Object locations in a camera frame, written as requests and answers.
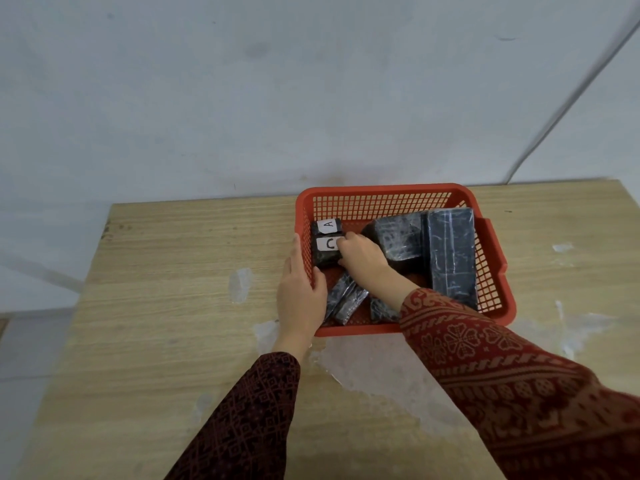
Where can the person's left forearm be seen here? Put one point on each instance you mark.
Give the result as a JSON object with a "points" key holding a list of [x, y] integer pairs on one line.
{"points": [[250, 419]]}

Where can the person's left hand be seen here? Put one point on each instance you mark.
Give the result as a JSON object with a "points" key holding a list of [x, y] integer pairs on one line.
{"points": [[299, 304]]}

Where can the thin black wrapped block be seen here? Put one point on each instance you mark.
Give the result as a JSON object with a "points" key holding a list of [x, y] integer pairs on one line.
{"points": [[382, 312], [337, 294], [352, 307]]}

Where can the medium black wrapped block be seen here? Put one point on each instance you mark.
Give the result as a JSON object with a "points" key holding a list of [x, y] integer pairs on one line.
{"points": [[400, 237]]}

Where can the person's right hand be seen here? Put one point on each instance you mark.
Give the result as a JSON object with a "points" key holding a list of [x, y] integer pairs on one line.
{"points": [[367, 262]]}

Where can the person's right forearm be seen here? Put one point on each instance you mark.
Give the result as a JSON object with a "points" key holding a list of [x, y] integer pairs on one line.
{"points": [[500, 384]]}

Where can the person's right fingers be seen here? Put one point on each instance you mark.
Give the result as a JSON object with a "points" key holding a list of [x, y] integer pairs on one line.
{"points": [[351, 247]]}

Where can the large black wrapped block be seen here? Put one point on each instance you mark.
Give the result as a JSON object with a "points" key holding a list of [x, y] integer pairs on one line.
{"points": [[452, 254]]}

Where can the person's left thumb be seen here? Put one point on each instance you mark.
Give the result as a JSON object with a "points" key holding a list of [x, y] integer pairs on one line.
{"points": [[320, 282]]}

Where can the red plastic mesh basket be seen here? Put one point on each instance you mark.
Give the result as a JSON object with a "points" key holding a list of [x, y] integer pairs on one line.
{"points": [[385, 199]]}

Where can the small black block white label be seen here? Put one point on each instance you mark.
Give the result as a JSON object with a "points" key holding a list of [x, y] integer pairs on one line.
{"points": [[327, 226], [326, 254]]}

